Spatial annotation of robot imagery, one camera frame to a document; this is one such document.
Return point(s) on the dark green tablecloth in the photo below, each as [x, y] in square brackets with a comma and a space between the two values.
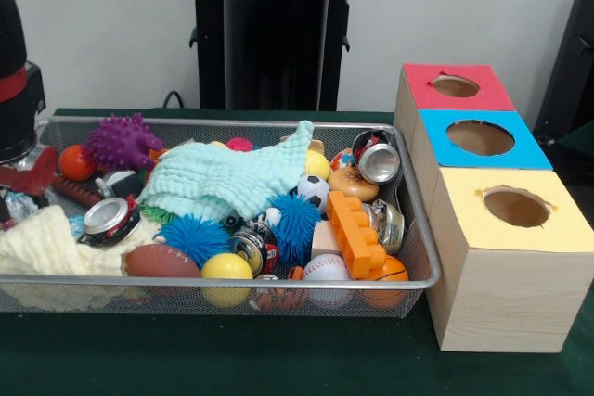
[575, 134]
[278, 359]

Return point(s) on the mint green knitted cloth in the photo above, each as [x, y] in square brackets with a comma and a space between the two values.
[223, 173]

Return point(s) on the white toy baseball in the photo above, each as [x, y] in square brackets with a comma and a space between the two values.
[326, 271]

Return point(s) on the purple spiky ball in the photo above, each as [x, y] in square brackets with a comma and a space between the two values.
[123, 143]

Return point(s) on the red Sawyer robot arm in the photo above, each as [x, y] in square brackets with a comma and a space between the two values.
[14, 90]

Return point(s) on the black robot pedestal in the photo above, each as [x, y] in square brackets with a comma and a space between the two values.
[278, 43]

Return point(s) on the smooth yellow ball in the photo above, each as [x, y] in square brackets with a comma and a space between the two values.
[227, 268]

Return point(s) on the blue koosh ball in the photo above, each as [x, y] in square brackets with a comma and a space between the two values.
[195, 236]

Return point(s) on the silver mesh bin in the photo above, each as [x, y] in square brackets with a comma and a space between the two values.
[162, 298]

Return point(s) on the clear plastic bottle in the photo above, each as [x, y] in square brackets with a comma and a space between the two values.
[21, 206]

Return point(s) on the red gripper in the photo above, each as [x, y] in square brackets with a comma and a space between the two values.
[32, 178]

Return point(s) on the toy burger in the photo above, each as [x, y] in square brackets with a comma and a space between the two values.
[352, 181]

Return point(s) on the orange toy basketball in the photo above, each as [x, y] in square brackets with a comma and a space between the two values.
[392, 275]

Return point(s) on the yellow tennis ball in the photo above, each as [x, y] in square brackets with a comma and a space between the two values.
[318, 165]

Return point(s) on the orange toy building block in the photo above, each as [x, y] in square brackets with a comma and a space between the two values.
[355, 229]

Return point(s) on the brown toy football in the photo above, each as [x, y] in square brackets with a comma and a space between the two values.
[162, 261]

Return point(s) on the black office chair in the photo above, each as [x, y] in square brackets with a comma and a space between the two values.
[571, 80]

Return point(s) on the small orange-red ball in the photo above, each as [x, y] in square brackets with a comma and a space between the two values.
[76, 163]

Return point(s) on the wooden box with three holes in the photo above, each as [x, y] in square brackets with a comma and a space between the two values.
[510, 303]

